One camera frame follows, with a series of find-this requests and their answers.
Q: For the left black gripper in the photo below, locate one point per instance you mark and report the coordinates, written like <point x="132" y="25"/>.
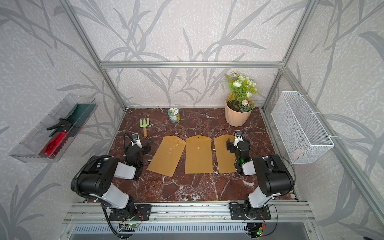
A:
<point x="146" y="148"/>

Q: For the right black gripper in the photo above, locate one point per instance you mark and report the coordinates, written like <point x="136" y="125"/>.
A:
<point x="230" y="146"/>

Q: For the kraft file bag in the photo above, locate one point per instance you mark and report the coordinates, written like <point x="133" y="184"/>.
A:
<point x="167" y="156"/>
<point x="226" y="159"/>
<point x="199" y="155"/>

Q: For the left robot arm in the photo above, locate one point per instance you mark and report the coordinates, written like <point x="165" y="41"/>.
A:
<point x="95" y="179"/>

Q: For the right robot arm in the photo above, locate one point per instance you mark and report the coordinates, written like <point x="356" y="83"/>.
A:
<point x="274" y="178"/>

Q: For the green garden hand fork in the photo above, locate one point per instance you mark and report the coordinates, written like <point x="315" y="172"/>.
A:
<point x="144" y="123"/>

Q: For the peach flower pot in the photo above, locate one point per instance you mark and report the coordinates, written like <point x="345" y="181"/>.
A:
<point x="237" y="112"/>

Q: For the small labelled tin can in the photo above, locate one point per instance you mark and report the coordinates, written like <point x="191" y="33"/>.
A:
<point x="174" y="115"/>

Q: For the green artificial plant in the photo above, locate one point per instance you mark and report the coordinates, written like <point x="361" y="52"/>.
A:
<point x="242" y="89"/>

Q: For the green dustpan scoop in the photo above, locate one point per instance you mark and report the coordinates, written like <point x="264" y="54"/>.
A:
<point x="74" y="121"/>

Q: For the left circuit board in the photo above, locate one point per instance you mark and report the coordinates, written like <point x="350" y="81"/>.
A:
<point x="128" y="227"/>

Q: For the circuit board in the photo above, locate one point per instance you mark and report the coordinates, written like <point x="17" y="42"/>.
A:
<point x="254" y="230"/>
<point x="128" y="227"/>

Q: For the right circuit board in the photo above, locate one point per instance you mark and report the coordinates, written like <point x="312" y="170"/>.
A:
<point x="254" y="230"/>

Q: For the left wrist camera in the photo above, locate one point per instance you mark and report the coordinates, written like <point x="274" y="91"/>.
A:
<point x="136" y="140"/>

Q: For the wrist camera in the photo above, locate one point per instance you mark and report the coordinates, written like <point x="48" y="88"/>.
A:
<point x="238" y="138"/>
<point x="136" y="140"/>

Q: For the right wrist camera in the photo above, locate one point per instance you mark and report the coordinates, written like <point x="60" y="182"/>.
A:
<point x="238" y="138"/>

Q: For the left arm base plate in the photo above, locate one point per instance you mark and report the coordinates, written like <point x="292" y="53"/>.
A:
<point x="141" y="212"/>

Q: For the white wire mesh basket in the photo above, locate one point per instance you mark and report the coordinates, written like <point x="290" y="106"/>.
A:
<point x="304" y="137"/>

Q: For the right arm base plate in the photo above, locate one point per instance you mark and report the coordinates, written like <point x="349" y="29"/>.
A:
<point x="244" y="211"/>

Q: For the aluminium front rail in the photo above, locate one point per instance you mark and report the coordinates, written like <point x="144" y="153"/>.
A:
<point x="194" y="212"/>

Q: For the clear plastic wall bin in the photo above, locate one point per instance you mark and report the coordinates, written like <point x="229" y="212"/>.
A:
<point x="29" y="148"/>

